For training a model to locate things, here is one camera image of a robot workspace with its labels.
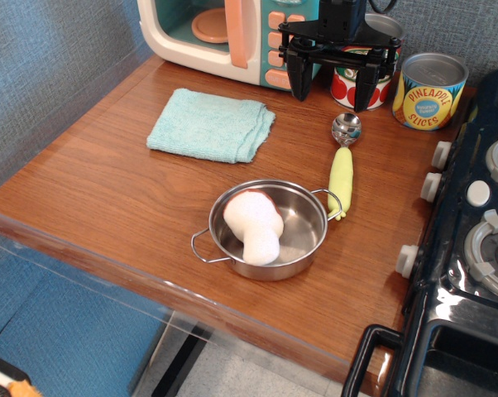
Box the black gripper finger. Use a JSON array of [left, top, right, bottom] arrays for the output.
[[285, 38, 314, 101], [354, 48, 384, 112]]

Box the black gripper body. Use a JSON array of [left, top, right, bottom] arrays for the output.
[[279, 1, 401, 71]]

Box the white plush mushroom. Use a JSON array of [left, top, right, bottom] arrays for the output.
[[223, 189, 285, 265]]

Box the tomato sauce can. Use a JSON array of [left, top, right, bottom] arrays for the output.
[[330, 12, 406, 110]]

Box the toy microwave teal and white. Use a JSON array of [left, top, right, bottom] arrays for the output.
[[137, 0, 318, 91]]

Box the pineapple slices can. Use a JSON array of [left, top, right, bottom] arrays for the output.
[[392, 53, 469, 132]]

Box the orange microwave plate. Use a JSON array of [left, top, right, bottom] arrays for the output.
[[191, 7, 228, 44]]

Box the light blue folded cloth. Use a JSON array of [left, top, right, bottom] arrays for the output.
[[146, 88, 275, 164]]

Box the stainless steel pot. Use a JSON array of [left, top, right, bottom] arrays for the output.
[[190, 179, 343, 281]]

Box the black toy stove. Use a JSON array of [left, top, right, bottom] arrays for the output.
[[342, 70, 498, 396]]

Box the orange brush object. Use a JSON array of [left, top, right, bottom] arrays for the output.
[[0, 358, 42, 397]]

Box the spoon with yellow handle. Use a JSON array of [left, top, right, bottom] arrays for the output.
[[328, 112, 362, 221]]

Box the black cable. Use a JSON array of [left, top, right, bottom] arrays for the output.
[[367, 0, 399, 14]]

